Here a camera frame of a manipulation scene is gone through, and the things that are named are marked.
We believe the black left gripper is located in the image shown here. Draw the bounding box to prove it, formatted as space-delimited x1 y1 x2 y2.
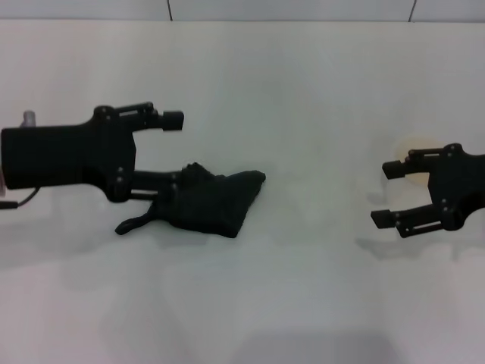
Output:
2 101 186 204

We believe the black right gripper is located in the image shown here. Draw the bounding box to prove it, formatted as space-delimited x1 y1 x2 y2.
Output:
370 143 485 239

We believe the white paper cup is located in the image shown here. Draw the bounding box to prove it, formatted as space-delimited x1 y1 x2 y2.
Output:
393 134 446 187

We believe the dark rag with loop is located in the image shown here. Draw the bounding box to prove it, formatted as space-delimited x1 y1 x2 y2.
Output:
115 162 267 240

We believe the thin cable of left gripper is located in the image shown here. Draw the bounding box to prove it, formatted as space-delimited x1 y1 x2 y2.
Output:
0 188 39 212

